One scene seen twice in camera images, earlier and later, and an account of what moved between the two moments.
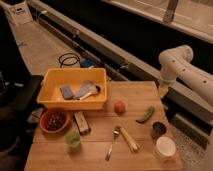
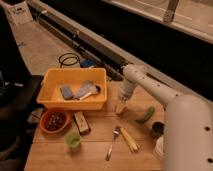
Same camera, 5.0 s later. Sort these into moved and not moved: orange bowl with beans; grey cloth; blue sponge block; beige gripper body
Moved: beige gripper body
Not moved: blue sponge block; grey cloth; orange bowl with beans
